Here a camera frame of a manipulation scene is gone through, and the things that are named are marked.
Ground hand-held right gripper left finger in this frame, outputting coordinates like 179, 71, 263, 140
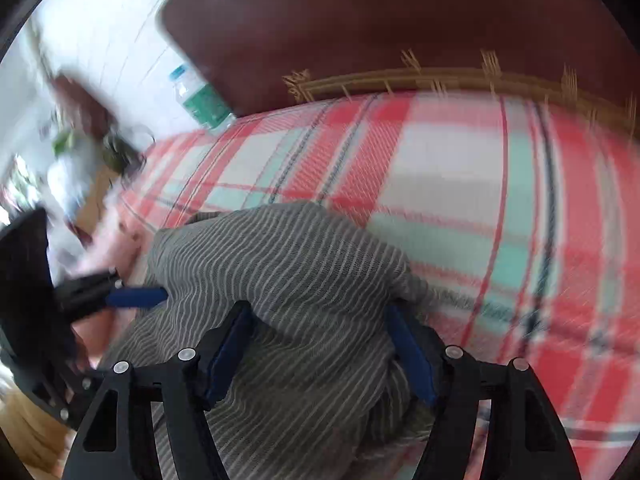
62, 301, 253, 480

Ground woven straw mat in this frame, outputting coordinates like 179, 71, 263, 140
282, 50, 640, 141

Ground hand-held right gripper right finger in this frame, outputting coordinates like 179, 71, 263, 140
386, 304, 582, 480

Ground dark tangled cords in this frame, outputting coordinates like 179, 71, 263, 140
100, 127, 151, 178

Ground clear green label water bottle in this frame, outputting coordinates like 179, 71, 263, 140
167, 65, 237, 133

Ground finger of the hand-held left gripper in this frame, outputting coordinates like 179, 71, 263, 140
57, 270, 169, 322

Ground red plaid blanket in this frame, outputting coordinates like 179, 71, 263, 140
120, 91, 640, 480

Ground dark brown headboard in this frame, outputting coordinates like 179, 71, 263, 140
157, 0, 640, 141

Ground wooden nightstand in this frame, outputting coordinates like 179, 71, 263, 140
65, 162, 123, 243

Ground grey striped shirt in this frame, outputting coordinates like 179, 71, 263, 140
97, 200, 441, 480

